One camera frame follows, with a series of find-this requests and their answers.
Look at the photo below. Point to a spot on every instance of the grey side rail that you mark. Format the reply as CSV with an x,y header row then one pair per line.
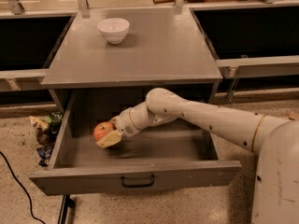
x,y
259,67
22,80

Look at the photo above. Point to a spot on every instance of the white ceramic bowl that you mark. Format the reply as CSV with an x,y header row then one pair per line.
x,y
113,30

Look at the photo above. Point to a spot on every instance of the pile of snack bags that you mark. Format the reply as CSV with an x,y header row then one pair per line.
x,y
46,133

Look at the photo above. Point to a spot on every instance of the right grey side rail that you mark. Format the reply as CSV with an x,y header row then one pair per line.
x,y
259,67

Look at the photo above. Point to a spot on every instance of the black drawer handle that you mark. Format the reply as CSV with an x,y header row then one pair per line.
x,y
137,183

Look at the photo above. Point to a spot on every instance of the red apple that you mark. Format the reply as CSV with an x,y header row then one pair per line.
x,y
102,129

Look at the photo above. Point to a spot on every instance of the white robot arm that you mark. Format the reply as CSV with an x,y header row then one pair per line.
x,y
274,140

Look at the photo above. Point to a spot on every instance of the grey cabinet with top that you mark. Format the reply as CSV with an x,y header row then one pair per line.
x,y
164,46

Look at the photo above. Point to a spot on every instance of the brown wooden stick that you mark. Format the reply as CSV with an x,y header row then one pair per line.
x,y
162,1

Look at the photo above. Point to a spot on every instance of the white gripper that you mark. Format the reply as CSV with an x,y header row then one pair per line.
x,y
123,123

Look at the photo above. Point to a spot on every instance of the open grey top drawer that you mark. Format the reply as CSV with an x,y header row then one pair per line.
x,y
178,154

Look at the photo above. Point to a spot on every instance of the left grey side rail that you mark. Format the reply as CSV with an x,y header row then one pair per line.
x,y
22,80

